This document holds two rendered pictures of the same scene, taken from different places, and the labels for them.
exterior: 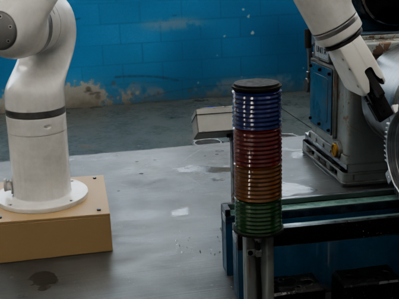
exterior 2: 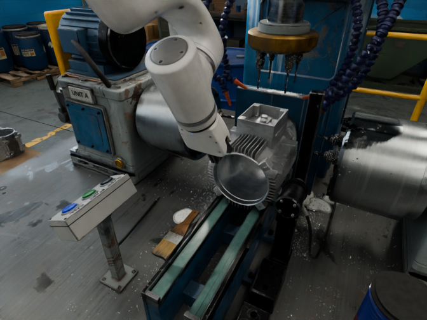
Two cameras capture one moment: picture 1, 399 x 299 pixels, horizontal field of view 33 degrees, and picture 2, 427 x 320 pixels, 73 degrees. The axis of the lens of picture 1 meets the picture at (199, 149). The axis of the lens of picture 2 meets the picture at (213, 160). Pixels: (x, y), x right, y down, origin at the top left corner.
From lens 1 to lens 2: 86 cm
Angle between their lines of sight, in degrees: 51
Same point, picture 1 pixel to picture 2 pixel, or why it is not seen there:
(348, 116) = (128, 141)
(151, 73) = not seen: outside the picture
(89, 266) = not seen: outside the picture
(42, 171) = not seen: outside the picture
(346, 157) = (132, 167)
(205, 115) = (76, 221)
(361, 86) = (223, 152)
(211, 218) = (79, 273)
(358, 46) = (220, 123)
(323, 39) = (197, 126)
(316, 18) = (194, 110)
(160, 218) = (31, 304)
